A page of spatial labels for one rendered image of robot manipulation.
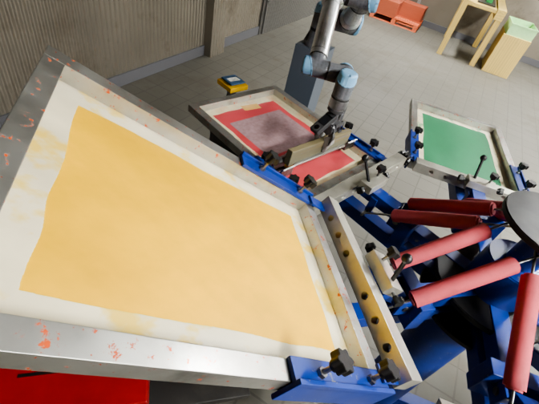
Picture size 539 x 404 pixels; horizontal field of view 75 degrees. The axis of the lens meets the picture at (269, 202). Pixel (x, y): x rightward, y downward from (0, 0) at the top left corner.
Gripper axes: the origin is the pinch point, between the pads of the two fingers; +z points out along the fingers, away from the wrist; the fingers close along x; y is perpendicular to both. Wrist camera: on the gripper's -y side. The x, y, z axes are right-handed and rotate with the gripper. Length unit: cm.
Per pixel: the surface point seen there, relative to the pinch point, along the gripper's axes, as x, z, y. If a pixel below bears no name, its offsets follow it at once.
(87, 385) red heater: -39, -7, -116
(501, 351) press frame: -96, 1, -24
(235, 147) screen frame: 22.6, 5.0, -29.3
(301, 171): -2.0, 7.8, -10.4
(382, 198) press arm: -36.7, -0.8, -2.5
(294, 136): 19.3, 7.9, 6.1
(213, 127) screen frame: 39.0, 5.0, -29.3
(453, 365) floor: -108, 103, 50
